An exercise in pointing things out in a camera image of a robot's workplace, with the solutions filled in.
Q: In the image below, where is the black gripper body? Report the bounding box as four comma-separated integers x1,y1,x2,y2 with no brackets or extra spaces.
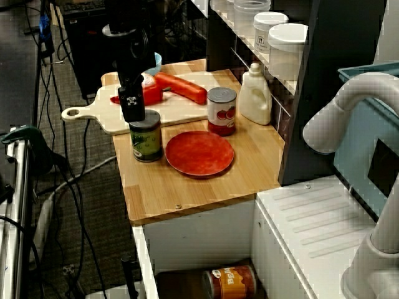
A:
112,29,156,92

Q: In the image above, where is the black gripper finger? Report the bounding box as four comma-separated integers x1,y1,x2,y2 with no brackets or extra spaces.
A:
117,87,147,123

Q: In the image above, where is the red toy chili pepper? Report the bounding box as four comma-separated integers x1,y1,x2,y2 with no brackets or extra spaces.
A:
109,85,171,106

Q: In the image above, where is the green toy pea can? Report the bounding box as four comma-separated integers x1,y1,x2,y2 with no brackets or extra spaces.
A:
128,109,163,163

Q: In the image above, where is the pale wooden cutting board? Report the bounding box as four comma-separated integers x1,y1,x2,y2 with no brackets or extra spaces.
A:
60,70,219,135

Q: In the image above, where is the black computer case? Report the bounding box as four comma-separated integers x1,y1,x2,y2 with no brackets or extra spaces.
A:
64,9,125,100

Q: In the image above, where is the black keyboard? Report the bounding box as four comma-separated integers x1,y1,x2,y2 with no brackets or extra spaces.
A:
59,0,107,15

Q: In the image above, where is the red plate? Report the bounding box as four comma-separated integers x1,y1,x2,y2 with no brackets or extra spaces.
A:
165,130,235,179

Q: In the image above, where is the toy tomato can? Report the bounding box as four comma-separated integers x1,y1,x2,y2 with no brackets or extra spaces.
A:
207,87,238,137

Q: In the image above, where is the blue tape wrap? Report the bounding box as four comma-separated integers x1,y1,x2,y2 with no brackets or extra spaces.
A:
39,14,52,41

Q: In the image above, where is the dark green clamp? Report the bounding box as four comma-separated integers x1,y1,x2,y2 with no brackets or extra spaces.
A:
0,124,54,175

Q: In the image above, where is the white toy detergent bottle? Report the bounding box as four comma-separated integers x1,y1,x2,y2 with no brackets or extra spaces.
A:
238,62,272,126

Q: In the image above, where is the clear lidless plastic jar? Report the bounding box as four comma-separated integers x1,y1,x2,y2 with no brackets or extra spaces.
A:
233,0,272,38

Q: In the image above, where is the small white-lid plastic jar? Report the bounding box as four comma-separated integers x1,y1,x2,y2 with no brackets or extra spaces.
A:
252,11,289,55

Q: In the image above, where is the white power strip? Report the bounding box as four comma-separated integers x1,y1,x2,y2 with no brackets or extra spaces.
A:
31,191,56,259

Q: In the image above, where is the large white-lid plastic jar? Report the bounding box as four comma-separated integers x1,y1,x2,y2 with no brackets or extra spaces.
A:
267,22,309,82

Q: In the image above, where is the dark grey shelf unit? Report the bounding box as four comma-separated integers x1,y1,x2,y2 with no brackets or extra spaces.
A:
205,0,387,187

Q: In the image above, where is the orange toy bean can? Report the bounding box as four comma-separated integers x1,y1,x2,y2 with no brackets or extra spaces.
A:
204,264,258,299

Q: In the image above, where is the grey toy faucet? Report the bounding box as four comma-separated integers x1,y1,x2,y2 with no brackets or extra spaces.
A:
302,72,399,299

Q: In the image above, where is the white toy sink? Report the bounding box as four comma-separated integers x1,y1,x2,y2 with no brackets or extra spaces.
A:
132,174,380,299

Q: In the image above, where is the blue plastic bin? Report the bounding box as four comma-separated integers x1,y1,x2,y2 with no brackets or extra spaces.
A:
333,61,399,224

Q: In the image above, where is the white cable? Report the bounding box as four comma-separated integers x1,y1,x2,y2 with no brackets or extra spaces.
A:
52,154,118,192

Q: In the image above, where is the aluminium frame rail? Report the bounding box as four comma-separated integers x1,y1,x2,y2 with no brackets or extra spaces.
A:
0,127,32,299

